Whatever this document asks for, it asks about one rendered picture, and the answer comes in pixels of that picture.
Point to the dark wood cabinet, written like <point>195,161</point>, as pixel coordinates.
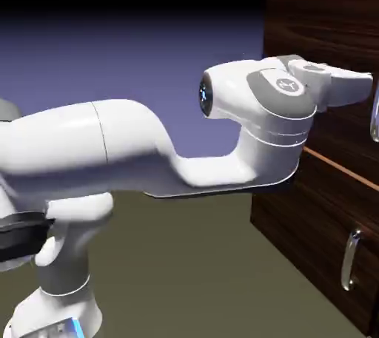
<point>314,225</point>

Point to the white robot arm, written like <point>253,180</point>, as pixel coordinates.
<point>124,142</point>

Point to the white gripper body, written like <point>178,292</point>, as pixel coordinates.
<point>349,86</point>

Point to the dark wood cabinet door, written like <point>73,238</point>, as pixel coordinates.
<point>325,27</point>
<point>311,219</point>

